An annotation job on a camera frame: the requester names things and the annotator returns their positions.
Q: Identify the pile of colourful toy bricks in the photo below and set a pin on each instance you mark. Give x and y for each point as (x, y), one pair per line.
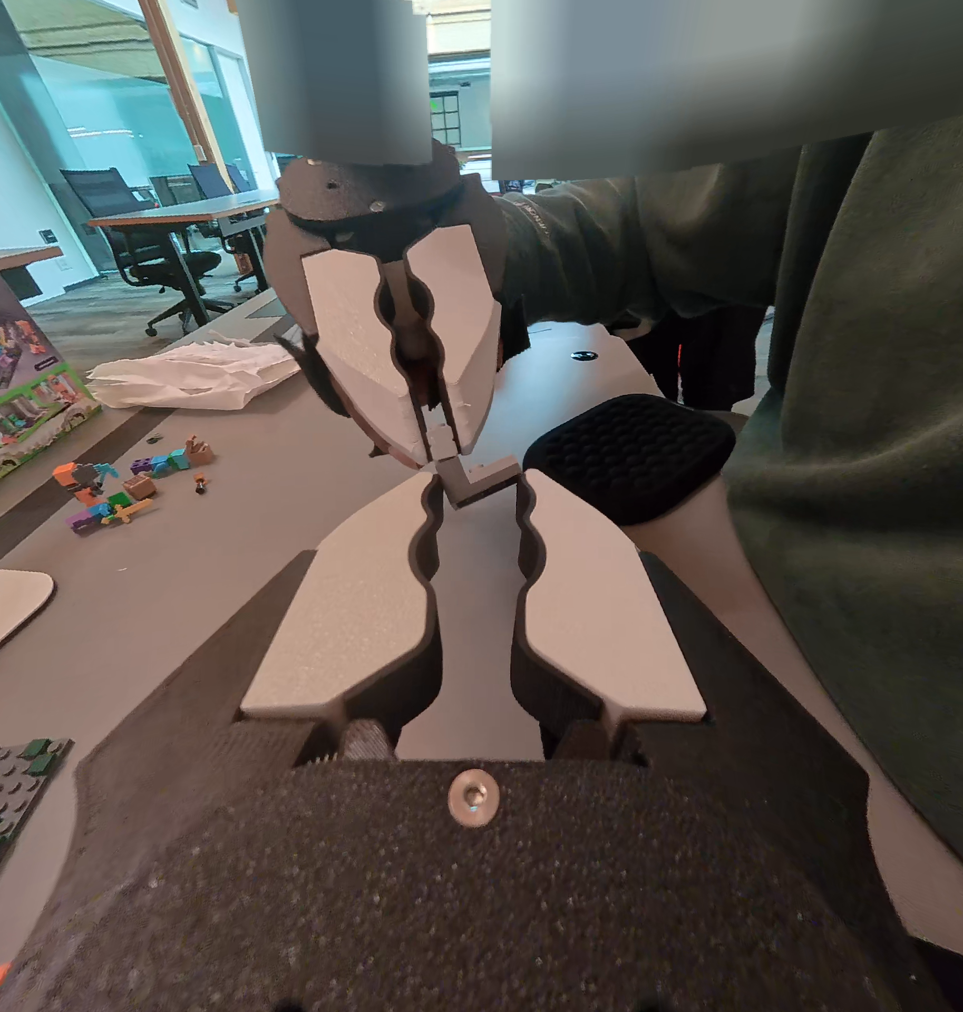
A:
(141, 486)

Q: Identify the black office chair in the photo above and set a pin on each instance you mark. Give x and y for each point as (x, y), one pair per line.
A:
(212, 178)
(102, 190)

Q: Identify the black chair armrest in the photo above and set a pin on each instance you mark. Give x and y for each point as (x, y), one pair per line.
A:
(631, 451)

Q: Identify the toy brick building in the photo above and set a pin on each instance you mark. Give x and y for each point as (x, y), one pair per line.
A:
(15, 783)

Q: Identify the grey desk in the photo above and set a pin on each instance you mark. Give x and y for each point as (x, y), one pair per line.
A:
(291, 474)

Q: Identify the black coat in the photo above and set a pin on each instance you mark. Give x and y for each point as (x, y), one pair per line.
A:
(702, 356)

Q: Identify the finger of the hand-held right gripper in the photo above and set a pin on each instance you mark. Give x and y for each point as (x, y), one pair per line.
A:
(347, 332)
(465, 316)

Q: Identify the white stand base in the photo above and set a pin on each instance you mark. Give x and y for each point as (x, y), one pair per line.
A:
(7, 609)

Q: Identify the person's green sweatshirt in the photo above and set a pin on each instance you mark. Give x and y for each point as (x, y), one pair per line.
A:
(884, 474)

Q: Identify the white paper bag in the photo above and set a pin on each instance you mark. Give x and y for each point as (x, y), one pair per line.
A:
(189, 375)

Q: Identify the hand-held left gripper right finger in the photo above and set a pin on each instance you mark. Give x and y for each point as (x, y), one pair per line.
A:
(600, 632)

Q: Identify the green toy set box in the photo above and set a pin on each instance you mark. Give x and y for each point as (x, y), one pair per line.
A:
(23, 379)

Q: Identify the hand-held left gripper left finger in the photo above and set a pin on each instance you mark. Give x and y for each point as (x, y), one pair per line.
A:
(347, 624)

